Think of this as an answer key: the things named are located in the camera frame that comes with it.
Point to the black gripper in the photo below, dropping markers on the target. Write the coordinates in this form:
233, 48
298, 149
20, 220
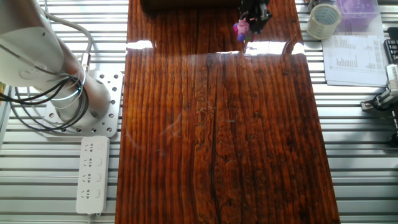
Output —
256, 9

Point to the pink toy figure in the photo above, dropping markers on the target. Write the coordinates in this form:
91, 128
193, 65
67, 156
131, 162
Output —
242, 28

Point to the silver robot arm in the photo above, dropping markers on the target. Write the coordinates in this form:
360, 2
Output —
31, 49

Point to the clear tape roll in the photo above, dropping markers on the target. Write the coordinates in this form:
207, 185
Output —
314, 28

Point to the purple plastic box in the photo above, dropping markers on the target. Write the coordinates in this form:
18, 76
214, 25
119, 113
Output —
357, 11

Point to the printed paper sheet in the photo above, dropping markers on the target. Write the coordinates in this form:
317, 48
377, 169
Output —
354, 59

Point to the wood grain table mat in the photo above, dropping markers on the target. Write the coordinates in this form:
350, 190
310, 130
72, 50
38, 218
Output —
233, 140

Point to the black keyboard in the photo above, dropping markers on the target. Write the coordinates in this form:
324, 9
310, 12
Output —
392, 46

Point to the white power strip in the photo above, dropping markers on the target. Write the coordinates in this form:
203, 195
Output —
92, 174

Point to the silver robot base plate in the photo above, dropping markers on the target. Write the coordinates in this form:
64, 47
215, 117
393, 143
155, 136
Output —
113, 102

